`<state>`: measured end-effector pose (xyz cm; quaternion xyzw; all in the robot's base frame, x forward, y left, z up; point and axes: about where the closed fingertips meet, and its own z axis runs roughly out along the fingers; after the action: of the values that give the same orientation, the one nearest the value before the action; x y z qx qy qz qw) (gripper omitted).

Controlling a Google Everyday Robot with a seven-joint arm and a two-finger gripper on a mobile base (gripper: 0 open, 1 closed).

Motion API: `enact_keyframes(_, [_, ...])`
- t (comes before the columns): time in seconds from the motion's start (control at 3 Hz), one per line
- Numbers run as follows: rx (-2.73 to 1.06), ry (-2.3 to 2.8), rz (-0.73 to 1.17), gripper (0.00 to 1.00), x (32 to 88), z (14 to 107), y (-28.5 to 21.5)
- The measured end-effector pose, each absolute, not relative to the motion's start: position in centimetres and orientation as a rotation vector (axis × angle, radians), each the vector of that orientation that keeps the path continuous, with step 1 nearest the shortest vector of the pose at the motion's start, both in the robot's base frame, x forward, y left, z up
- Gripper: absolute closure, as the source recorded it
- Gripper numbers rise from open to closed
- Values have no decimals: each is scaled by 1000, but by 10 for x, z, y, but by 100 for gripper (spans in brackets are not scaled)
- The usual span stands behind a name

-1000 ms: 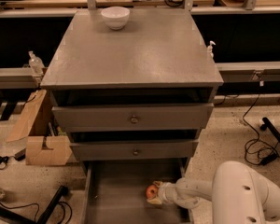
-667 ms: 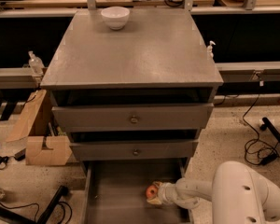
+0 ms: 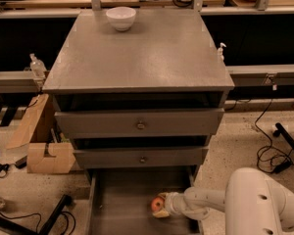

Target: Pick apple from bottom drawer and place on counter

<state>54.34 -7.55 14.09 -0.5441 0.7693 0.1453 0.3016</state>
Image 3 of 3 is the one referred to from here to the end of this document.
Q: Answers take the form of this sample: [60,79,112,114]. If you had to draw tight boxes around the grey drawer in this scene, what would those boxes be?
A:
[73,147,208,168]
[86,166,203,235]
[55,109,224,139]

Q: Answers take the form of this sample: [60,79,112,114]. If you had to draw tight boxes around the grey top drawer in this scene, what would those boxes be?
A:
[55,109,224,139]

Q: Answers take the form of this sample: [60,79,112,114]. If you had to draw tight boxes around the red apple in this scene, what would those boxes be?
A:
[151,196,165,212]

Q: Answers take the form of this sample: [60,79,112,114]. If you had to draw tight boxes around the grey bottom drawer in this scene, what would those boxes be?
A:
[86,166,203,235]

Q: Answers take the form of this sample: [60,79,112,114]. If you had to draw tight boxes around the grey middle drawer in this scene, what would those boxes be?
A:
[73,147,208,168]

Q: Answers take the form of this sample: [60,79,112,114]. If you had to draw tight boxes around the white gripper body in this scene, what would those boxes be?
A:
[165,192,185,215]

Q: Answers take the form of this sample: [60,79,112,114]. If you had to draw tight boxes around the black stand leg right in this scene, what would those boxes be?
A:
[275,122,294,151]

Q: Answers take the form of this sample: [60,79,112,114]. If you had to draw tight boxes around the black stand leg left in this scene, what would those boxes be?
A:
[0,195,72,235]

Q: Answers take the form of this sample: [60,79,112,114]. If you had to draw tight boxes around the black stand leg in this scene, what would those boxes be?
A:
[275,122,294,151]
[0,195,72,235]

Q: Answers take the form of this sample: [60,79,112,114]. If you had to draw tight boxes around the white ceramic bowl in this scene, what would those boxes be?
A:
[106,7,136,31]

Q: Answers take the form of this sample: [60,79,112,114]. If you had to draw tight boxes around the small white pump bottle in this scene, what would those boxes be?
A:
[218,42,226,61]

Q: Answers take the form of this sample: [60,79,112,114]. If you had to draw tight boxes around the clear sanitizer bottle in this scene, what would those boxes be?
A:
[29,54,46,78]

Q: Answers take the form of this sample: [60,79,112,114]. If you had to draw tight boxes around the folded cardboard box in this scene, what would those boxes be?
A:
[26,143,75,174]

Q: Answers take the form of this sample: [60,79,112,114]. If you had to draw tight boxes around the black power cable with adapter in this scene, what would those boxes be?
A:
[254,78,294,175]

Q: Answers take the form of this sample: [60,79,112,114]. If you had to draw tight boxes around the grey drawer cabinet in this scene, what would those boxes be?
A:
[42,9,235,181]

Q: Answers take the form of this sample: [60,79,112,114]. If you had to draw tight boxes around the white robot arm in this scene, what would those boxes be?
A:
[151,167,294,235]

